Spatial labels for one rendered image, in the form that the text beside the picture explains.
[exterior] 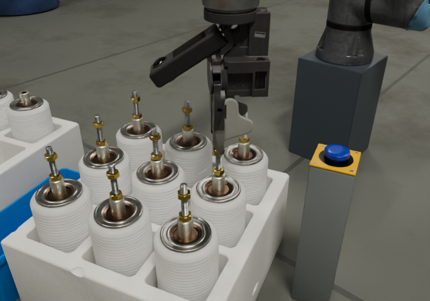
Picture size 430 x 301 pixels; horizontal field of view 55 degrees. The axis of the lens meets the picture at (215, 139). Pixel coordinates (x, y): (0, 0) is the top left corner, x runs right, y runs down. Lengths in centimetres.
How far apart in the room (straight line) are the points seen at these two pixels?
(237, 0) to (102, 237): 38
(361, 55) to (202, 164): 54
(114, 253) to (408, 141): 105
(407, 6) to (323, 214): 54
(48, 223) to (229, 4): 44
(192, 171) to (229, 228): 17
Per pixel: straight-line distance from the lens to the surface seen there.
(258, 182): 78
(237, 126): 60
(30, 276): 80
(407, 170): 131
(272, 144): 132
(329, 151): 67
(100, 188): 79
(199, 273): 61
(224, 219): 68
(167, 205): 73
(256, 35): 57
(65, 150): 109
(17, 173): 100
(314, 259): 78
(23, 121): 105
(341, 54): 112
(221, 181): 67
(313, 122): 120
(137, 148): 85
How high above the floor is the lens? 67
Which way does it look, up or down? 30 degrees down
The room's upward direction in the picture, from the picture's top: straight up
